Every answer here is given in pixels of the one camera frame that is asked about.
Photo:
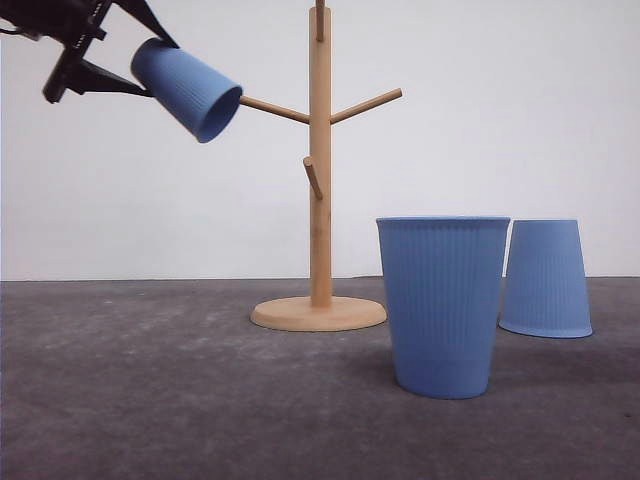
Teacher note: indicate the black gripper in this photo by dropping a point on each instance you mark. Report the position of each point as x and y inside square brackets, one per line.
[75, 24]

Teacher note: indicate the blue ribbed cup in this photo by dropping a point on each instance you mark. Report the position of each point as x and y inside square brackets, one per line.
[444, 283]

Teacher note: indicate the wooden cup tree stand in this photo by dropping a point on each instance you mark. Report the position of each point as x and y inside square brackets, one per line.
[319, 312]

